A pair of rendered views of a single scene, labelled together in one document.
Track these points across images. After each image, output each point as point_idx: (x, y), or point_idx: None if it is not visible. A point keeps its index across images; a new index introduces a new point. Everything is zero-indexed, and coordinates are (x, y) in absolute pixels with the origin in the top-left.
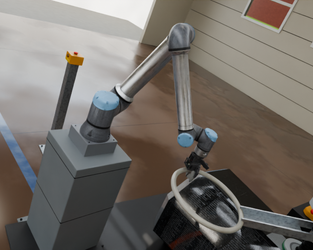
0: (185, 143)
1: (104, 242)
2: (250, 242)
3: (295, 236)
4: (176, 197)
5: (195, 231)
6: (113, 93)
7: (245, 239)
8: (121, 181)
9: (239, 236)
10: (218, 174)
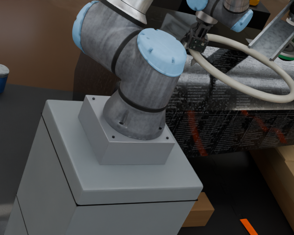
0: (245, 24)
1: None
2: (251, 74)
3: None
4: (264, 97)
5: (198, 115)
6: (151, 31)
7: (245, 74)
8: None
9: (240, 77)
10: (147, 22)
